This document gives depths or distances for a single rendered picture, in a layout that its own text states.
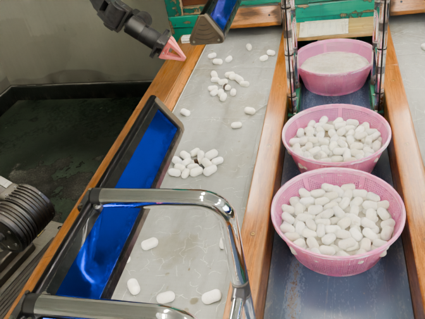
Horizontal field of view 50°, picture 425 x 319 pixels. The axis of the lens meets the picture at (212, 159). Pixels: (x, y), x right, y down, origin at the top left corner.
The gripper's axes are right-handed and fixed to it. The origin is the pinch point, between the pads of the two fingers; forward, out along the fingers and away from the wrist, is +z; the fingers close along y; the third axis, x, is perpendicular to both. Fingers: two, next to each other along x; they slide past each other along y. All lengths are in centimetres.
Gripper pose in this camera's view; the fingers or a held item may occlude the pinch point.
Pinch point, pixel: (183, 57)
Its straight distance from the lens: 147.7
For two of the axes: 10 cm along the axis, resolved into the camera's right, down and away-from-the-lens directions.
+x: -4.9, 6.2, 6.1
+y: 2.1, -6.0, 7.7
